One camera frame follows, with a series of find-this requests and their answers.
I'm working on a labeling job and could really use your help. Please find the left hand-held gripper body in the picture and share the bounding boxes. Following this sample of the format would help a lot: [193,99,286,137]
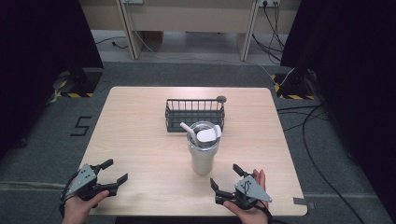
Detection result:
[61,163,118,202]

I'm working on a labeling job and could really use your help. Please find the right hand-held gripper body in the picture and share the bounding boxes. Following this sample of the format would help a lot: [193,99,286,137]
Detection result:
[232,175,274,210]

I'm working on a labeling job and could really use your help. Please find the white tumbler with straw lid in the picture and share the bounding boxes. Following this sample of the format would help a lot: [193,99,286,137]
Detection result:
[179,120,223,176]

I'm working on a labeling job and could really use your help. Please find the black wire basket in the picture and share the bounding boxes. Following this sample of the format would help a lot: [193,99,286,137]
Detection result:
[164,98,226,133]

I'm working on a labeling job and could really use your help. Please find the person's right hand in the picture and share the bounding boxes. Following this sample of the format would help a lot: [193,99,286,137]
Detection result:
[223,169,274,224]

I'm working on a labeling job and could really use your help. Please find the person's left hand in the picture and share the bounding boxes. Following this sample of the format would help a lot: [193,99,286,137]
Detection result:
[61,189,110,224]

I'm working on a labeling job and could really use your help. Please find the stand base with hazard tape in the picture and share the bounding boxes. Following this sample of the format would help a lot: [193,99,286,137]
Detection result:
[50,67,105,99]
[270,66,318,101]

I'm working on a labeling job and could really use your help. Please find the black curtain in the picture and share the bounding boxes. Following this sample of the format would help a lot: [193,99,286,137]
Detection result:
[0,0,105,158]
[279,0,396,216]

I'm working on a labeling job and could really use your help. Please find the beige desk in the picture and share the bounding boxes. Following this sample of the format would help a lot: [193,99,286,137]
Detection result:
[78,0,303,63]

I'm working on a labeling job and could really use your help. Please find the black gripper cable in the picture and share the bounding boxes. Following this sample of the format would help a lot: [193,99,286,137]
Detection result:
[255,200,292,224]
[58,171,78,218]

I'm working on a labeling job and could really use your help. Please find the long black floor cable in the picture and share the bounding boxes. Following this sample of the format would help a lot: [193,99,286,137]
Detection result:
[302,105,367,224]

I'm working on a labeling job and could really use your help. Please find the black floor cables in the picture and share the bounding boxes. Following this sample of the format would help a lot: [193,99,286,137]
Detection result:
[276,105,332,133]

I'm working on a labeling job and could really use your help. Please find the short black floor cable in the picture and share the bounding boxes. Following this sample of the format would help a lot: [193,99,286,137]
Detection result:
[93,35,129,50]

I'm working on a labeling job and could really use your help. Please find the black socket cables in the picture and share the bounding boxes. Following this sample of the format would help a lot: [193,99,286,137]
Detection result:
[251,2,286,64]

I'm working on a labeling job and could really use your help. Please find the white wall socket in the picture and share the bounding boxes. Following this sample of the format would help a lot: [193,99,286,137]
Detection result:
[258,0,281,8]

